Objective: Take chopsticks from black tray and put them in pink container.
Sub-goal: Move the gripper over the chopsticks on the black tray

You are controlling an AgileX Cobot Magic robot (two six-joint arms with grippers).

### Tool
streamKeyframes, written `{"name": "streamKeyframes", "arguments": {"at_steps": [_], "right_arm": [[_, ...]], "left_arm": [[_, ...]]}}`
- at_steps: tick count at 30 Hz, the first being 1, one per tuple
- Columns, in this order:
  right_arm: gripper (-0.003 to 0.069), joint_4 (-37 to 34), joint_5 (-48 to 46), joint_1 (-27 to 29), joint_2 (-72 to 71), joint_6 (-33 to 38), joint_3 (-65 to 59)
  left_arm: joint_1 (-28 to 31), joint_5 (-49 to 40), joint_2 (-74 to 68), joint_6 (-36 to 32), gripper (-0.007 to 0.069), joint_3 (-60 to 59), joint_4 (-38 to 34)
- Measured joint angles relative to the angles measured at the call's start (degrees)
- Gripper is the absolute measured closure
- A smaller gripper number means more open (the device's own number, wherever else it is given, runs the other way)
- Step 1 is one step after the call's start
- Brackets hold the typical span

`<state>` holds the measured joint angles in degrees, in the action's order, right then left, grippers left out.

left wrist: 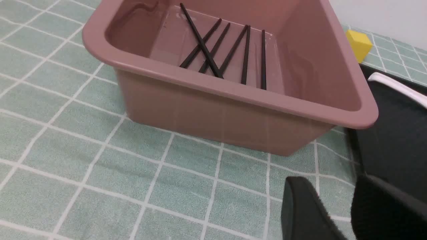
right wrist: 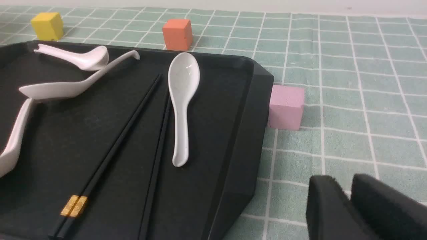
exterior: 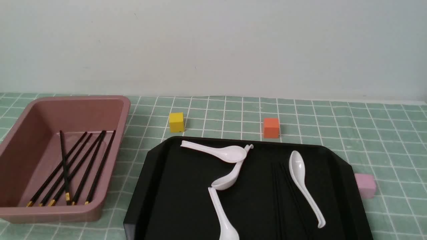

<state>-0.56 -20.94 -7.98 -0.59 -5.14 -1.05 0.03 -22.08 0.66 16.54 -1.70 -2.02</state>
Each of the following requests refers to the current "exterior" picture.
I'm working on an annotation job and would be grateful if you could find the white spoon right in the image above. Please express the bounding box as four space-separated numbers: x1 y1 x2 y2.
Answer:
289 150 326 228

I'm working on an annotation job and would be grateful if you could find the yellow cube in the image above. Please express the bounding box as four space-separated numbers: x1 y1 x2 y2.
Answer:
169 112 185 133

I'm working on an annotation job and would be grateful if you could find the pink plastic bin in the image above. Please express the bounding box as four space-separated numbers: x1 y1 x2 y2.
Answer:
0 96 131 224

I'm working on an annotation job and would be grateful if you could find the white spoon bottom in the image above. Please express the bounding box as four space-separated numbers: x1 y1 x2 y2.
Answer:
207 187 240 240

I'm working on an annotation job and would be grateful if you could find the black chopstick crossing upright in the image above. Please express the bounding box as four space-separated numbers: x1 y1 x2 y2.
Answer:
59 130 71 206

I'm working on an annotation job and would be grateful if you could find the orange cube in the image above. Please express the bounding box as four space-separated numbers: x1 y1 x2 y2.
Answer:
263 118 280 139

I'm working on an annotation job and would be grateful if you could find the white spoon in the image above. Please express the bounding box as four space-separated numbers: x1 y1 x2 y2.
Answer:
180 140 247 163
207 187 240 240
211 144 254 190
289 150 326 228

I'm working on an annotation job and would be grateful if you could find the white spoon top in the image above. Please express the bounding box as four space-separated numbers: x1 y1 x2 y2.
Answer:
180 140 247 163

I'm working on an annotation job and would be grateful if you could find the green checkered tablecloth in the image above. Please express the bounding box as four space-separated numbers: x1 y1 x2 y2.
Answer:
0 95 427 240

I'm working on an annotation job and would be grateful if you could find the white spoon middle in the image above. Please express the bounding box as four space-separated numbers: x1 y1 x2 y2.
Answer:
211 144 254 190

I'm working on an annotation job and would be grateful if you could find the pink cube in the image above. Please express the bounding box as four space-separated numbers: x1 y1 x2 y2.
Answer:
354 173 377 199

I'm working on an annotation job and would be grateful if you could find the black plastic tray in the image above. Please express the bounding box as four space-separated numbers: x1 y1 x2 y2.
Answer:
123 136 373 240

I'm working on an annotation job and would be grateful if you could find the black chopstick gold tip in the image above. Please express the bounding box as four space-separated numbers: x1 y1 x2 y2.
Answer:
47 131 105 206
26 132 87 208
84 130 116 205
72 130 106 205
38 133 93 206

